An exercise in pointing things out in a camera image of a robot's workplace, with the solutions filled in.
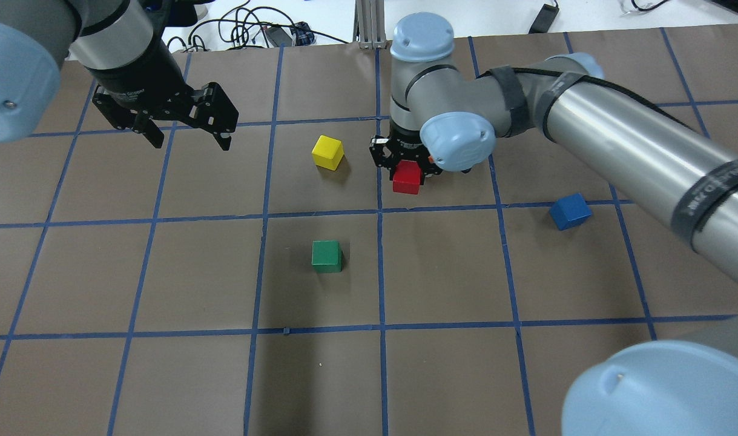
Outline aluminium frame post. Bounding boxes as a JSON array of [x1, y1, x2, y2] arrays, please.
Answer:
[[353, 0, 387, 50]]

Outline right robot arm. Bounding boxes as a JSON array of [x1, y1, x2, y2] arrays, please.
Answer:
[[371, 12, 738, 435]]

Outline black power adapter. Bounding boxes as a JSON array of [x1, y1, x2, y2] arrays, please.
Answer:
[[263, 25, 294, 47], [527, 3, 560, 34]]

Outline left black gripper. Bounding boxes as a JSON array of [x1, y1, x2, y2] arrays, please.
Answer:
[[90, 38, 239, 151]]

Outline brown paper table mat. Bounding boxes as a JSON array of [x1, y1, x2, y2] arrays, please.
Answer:
[[0, 45, 738, 435]]

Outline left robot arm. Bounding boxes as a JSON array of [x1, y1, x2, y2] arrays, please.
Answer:
[[0, 1, 239, 151]]

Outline green wooden block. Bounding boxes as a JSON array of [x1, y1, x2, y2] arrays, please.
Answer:
[[311, 240, 342, 274]]

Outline yellow wooden block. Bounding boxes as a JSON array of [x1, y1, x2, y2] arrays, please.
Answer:
[[311, 135, 344, 171]]

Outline red wooden block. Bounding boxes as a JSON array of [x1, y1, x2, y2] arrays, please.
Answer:
[[392, 160, 422, 195]]

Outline far black power adapter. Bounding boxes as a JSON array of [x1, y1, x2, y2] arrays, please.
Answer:
[[527, 3, 560, 34]]

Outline blue wooden block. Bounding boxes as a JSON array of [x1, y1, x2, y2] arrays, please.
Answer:
[[549, 193, 593, 231]]

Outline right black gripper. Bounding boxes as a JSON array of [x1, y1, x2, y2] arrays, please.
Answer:
[[369, 124, 443, 186]]

